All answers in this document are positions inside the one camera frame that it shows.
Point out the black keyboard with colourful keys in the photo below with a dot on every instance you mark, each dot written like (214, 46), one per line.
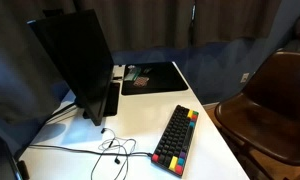
(176, 140)

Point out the small checkered circuit board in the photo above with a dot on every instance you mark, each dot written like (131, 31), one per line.
(140, 81)

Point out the black desk mat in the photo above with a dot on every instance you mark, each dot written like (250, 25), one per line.
(163, 78)

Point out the small dark gadget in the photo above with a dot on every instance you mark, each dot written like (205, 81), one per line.
(147, 70)

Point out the green and white packet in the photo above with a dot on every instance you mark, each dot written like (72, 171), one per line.
(131, 73)

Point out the black monitor stand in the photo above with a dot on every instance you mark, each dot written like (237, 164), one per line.
(112, 99)

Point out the wide brown curtain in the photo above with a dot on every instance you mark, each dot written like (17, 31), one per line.
(140, 23)

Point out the black computer monitor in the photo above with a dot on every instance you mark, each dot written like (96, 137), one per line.
(80, 63)

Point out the brown wooden chair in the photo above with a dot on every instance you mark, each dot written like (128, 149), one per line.
(273, 113)

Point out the small black block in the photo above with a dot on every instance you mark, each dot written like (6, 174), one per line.
(23, 169)

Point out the black screen edge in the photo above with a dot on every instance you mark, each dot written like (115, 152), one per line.
(0, 160)

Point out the white wall outlet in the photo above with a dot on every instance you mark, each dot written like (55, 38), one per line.
(244, 77)

